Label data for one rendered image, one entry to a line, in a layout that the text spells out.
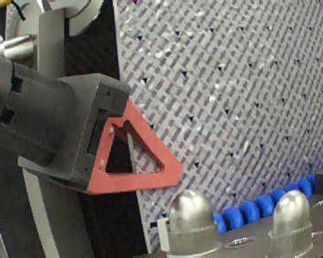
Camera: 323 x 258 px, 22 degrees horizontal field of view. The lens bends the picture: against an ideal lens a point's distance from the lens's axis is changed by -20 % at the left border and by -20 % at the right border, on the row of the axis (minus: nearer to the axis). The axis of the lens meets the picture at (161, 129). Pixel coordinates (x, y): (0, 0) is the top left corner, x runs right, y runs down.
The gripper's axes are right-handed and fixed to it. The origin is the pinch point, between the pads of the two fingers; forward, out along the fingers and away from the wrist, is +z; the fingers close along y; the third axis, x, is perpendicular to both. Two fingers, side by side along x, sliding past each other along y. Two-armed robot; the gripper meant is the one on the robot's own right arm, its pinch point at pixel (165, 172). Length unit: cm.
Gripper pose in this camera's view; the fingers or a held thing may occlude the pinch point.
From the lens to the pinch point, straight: 64.4
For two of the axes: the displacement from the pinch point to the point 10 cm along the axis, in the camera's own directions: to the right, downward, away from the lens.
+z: 8.0, 3.2, 5.1
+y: 5.3, 0.3, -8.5
